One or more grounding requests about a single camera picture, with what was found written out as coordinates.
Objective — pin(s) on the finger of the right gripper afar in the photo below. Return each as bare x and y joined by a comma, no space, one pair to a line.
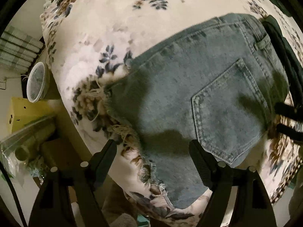
294,135

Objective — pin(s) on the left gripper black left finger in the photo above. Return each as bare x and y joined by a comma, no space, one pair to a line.
52,206

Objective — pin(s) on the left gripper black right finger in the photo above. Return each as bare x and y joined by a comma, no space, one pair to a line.
252,204

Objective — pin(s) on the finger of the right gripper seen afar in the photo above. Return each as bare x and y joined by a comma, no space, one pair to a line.
295,113

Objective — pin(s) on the blue denim shorts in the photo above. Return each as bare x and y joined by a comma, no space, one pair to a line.
216,82

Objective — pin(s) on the folded dark pants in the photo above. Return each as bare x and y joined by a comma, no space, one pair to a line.
287,57

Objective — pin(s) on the yellow cardboard box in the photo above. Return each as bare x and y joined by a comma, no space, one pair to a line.
22,112

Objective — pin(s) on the green striped curtain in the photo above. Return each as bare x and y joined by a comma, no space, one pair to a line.
18,50

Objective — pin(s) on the floral bed cover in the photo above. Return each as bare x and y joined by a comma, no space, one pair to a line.
91,44

